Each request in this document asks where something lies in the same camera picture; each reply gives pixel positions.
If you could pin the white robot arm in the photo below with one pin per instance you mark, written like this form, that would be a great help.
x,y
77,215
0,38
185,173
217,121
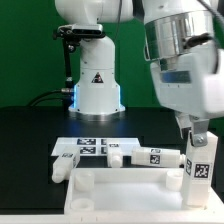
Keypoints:
x,y
176,37

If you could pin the black camera on stand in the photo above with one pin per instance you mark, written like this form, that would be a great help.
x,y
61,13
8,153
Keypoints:
x,y
71,36

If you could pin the white square desk top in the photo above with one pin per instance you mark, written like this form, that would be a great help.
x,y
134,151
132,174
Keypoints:
x,y
124,189

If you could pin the white marker base sheet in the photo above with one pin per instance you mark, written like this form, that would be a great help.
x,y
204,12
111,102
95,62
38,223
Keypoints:
x,y
95,146

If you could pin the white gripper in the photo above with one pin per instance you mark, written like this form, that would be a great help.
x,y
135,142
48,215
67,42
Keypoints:
x,y
193,90

